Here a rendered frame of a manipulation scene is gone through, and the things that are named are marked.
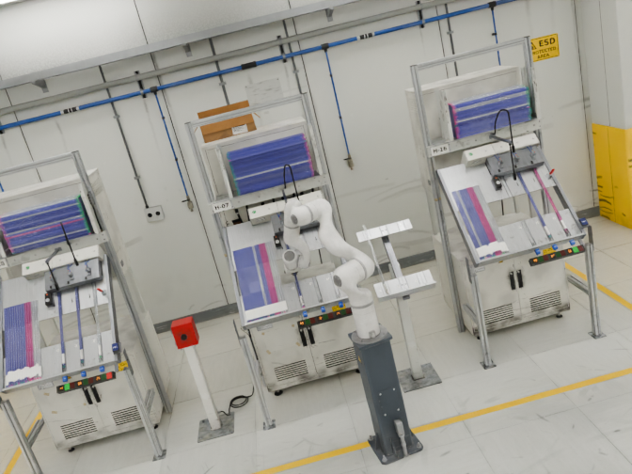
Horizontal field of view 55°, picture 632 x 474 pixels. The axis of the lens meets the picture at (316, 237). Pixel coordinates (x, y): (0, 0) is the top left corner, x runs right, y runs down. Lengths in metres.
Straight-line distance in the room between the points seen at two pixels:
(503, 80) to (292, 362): 2.33
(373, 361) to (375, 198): 2.60
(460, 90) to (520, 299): 1.46
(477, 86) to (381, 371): 2.03
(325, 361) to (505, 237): 1.42
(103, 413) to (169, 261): 1.74
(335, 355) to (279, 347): 0.38
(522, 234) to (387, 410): 1.38
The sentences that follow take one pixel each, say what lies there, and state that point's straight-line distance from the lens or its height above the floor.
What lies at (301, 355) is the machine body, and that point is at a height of 0.27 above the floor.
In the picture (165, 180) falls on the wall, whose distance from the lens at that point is 5.40.
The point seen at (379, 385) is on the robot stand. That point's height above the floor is 0.45.
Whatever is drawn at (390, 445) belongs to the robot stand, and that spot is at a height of 0.07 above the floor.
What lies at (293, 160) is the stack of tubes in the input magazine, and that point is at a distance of 3.81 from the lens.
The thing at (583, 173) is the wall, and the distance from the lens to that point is 6.21.
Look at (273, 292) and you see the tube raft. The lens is 3.68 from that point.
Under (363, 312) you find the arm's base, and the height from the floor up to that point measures 0.86.
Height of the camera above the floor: 2.19
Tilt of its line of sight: 18 degrees down
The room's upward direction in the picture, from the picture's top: 14 degrees counter-clockwise
